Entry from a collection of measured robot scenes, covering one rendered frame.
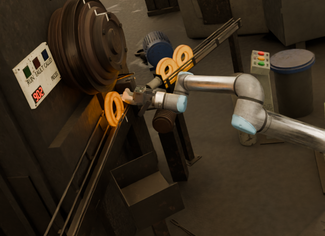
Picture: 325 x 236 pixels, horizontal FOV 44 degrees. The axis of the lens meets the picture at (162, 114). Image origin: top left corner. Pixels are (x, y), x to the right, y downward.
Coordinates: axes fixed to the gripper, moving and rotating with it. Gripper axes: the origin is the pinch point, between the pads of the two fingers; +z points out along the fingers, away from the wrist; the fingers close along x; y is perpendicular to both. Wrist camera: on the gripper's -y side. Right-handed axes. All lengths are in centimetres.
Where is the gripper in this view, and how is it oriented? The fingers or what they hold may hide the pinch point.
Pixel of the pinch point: (120, 97)
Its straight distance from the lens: 222.7
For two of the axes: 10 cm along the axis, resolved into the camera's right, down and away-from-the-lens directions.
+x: -2.0, 5.4, -8.2
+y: 0.6, -8.3, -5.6
